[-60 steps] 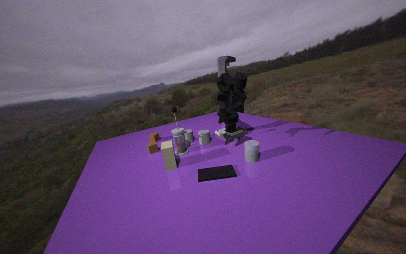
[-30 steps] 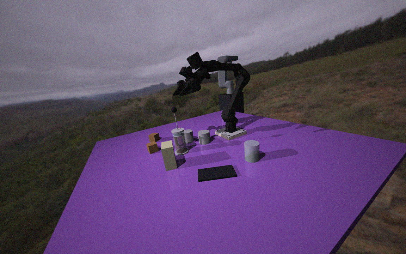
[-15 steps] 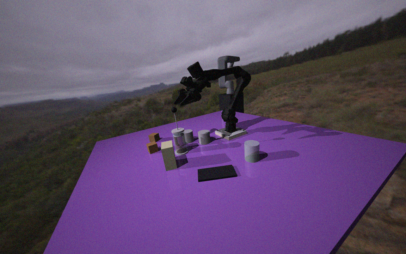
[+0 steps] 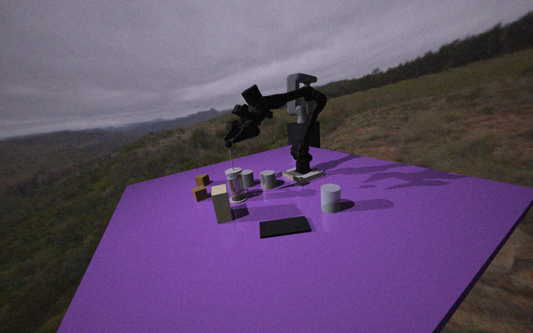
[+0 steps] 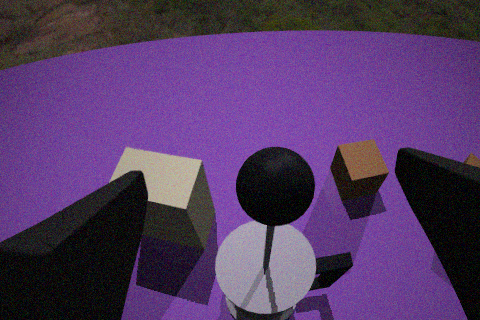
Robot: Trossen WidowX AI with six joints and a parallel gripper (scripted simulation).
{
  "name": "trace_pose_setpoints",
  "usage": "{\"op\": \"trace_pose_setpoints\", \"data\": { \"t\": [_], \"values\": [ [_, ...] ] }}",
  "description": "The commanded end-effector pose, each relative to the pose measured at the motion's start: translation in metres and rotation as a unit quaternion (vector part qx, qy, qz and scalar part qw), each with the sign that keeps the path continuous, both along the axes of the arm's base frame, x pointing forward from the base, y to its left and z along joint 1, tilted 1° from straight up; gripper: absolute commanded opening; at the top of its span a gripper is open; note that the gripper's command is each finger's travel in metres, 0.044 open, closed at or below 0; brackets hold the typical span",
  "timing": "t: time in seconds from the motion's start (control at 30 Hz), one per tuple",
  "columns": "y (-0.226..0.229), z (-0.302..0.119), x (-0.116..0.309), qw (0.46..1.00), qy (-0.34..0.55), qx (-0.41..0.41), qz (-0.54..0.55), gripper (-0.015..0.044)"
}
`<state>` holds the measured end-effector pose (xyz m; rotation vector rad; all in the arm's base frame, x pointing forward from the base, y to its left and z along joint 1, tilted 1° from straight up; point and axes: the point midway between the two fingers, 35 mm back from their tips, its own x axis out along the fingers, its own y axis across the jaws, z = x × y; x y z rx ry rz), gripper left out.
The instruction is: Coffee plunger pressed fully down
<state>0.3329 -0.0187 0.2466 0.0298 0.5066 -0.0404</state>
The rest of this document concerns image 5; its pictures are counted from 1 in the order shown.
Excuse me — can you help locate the coffee press with black ball knob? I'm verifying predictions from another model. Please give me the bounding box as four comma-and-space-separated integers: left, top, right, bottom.
216, 147, 353, 320

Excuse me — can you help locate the brown cube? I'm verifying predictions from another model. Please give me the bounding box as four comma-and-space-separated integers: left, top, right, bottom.
464, 153, 480, 168
329, 140, 389, 201

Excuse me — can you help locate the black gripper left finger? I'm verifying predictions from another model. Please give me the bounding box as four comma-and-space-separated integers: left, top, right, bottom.
0, 171, 148, 320

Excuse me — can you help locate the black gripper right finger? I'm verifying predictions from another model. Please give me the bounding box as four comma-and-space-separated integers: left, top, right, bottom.
395, 148, 480, 320

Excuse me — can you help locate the beige block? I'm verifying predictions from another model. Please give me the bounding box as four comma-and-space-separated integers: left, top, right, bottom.
109, 147, 216, 251

